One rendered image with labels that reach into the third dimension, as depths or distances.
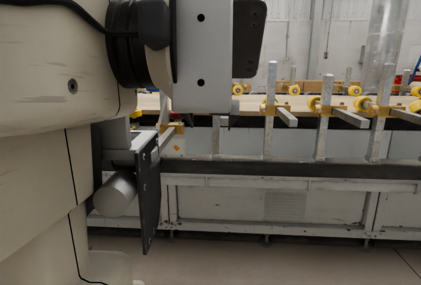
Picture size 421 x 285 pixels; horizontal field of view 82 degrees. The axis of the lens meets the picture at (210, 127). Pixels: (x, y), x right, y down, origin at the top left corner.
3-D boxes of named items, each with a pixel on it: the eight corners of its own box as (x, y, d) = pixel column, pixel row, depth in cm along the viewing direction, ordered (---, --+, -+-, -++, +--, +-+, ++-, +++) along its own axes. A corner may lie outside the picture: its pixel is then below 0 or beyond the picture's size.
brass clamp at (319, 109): (346, 116, 109) (348, 106, 108) (316, 116, 110) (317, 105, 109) (340, 114, 115) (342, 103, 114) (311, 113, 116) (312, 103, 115)
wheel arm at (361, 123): (369, 128, 87) (371, 118, 86) (359, 128, 87) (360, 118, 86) (318, 104, 135) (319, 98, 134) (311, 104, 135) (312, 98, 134)
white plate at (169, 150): (185, 158, 120) (185, 138, 117) (134, 156, 122) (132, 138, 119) (185, 157, 121) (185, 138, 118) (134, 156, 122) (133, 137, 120)
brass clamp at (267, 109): (290, 116, 111) (291, 105, 110) (260, 116, 112) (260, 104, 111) (287, 113, 117) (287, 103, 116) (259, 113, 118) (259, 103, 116)
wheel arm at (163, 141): (161, 155, 91) (160, 145, 89) (151, 155, 91) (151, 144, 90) (181, 126, 132) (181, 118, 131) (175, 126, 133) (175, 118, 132)
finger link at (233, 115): (211, 119, 67) (211, 91, 61) (237, 121, 67) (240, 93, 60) (208, 136, 62) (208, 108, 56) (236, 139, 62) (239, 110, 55)
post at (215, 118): (219, 167, 121) (220, 68, 109) (212, 167, 121) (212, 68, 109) (219, 164, 125) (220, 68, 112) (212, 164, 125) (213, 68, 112)
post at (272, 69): (270, 162, 119) (277, 60, 106) (263, 161, 119) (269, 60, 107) (269, 159, 122) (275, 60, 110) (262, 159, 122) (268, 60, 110)
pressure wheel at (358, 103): (354, 107, 131) (366, 114, 131) (364, 94, 129) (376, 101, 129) (349, 105, 136) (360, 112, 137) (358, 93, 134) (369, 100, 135)
